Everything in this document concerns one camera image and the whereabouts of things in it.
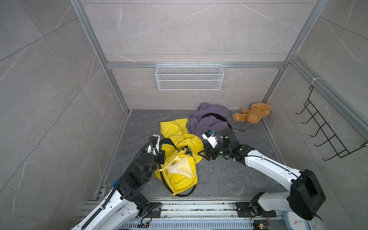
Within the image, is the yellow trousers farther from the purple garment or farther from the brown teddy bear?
the brown teddy bear

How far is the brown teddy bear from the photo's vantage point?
1.05m

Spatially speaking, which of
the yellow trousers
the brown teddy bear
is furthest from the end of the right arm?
the brown teddy bear

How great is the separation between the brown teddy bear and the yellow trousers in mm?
394

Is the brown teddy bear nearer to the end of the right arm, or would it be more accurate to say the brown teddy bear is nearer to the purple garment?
the purple garment

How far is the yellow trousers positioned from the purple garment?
0.07 m

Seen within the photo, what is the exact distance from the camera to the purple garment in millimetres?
1033

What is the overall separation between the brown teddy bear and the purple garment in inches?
3.6

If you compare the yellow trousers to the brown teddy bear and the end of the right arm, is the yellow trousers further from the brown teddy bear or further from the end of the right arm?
the brown teddy bear

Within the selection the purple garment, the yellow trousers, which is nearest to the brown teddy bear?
the purple garment

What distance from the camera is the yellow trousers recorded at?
73 centimetres
